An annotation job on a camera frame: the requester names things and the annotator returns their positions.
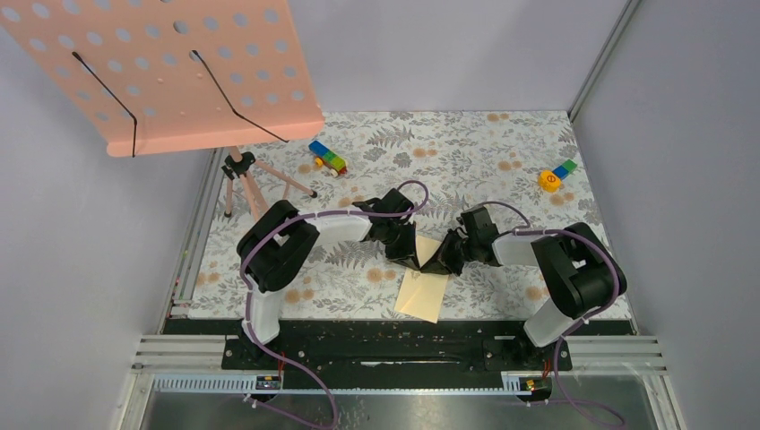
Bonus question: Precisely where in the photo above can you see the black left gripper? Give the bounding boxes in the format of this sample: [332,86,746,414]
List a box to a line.
[381,221,419,271]

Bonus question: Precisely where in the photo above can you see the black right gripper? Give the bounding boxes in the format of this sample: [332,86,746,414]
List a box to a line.
[420,228,479,277]

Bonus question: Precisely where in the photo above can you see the cream envelope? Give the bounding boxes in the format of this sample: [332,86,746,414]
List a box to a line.
[394,269,449,323]

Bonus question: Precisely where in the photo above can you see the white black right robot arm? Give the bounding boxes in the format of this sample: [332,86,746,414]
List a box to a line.
[421,203,627,369]

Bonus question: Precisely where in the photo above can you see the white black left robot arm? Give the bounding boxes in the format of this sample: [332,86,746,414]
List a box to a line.
[237,188,419,368]

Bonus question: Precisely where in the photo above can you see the multicolour toy block car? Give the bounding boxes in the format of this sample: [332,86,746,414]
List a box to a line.
[308,140,348,177]

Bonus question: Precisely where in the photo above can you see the yellow blue green toy blocks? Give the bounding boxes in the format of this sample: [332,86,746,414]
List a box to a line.
[538,159,578,193]

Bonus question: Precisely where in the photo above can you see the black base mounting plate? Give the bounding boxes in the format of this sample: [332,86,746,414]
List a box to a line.
[135,320,633,392]

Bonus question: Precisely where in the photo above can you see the pink tripod music stand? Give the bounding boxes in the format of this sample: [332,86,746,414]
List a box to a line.
[0,0,325,220]

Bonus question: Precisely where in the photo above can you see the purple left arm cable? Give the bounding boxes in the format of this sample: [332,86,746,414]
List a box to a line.
[238,180,430,430]

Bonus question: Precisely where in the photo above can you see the aluminium frame rail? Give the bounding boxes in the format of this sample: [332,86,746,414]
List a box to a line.
[119,320,685,429]

